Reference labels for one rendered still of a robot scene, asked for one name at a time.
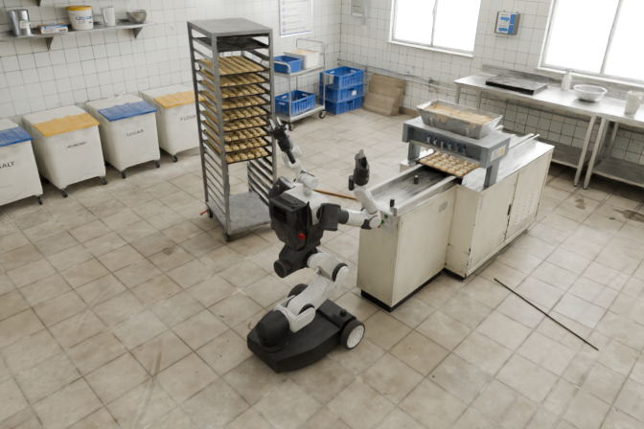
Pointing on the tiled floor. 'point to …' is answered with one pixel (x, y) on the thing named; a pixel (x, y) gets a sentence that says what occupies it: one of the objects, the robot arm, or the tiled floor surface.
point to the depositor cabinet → (493, 209)
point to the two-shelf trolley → (297, 89)
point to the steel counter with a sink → (621, 169)
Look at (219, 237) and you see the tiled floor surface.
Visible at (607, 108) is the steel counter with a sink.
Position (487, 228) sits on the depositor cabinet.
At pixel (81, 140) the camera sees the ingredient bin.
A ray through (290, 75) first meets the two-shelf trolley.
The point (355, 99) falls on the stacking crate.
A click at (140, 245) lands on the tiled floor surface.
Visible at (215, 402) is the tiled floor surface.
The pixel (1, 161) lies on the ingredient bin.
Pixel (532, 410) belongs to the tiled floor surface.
